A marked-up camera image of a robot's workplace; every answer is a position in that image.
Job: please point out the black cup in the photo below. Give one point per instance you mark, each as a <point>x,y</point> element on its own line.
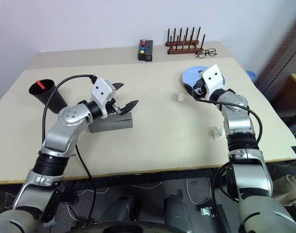
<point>51,99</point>

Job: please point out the gray glasses case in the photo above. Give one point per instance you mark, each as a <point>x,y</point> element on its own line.
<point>111,125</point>

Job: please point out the black box with coloured buttons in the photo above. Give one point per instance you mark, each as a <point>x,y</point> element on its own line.
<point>141,57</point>

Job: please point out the brown wooden peg rack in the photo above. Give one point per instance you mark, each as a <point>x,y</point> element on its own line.
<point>184,49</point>

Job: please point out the black metal floor bracket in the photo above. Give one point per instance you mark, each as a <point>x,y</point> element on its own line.
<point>218,216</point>

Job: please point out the small crumpled white wrapper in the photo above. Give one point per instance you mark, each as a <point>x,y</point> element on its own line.
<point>217,133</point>
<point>180,96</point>

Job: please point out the black table frame bar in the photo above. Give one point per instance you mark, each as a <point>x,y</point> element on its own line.
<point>162,175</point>

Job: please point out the black thin-framed eyeglasses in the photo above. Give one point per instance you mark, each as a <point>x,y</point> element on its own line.
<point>206,53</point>

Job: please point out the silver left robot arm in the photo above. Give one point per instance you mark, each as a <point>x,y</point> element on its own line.
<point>70,116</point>

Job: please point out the beige fabric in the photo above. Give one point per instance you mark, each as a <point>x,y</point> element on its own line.
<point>290,191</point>

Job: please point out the dark perforated panel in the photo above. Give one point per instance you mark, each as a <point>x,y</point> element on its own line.
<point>283,72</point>

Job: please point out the red marker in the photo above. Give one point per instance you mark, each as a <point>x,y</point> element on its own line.
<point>40,84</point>

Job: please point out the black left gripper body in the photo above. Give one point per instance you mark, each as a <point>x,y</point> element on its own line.
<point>115,106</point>

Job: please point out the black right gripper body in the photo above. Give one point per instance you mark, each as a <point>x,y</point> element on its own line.
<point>200,85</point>

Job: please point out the dark rounded shape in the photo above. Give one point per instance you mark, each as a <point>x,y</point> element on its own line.
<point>179,213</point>
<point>124,208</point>

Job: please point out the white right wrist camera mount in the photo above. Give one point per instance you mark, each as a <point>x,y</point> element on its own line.
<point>213,77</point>

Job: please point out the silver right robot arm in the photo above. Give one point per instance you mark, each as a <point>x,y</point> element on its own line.
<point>235,121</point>

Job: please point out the blue plate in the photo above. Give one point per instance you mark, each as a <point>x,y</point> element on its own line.
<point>190,74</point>

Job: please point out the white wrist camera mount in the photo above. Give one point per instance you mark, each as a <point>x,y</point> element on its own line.
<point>101,88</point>
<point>213,77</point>

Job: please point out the plain black box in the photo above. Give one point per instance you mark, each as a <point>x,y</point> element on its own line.
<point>149,52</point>

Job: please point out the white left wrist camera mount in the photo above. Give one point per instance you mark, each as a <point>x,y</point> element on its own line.
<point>101,88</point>

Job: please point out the blue plastic container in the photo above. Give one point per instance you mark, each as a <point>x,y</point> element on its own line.
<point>251,74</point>

